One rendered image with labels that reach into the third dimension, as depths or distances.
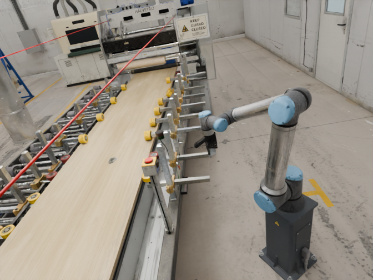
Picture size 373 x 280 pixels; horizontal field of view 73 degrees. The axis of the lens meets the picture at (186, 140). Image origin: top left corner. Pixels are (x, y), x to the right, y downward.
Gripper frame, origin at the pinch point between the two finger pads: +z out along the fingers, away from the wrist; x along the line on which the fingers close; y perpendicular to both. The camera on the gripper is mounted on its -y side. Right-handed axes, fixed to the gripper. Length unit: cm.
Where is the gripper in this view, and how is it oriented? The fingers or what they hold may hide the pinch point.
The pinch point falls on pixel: (209, 156)
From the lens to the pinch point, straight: 192.4
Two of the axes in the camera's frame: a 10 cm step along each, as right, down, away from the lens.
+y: 9.8, -1.4, -1.5
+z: 2.0, 8.4, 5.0
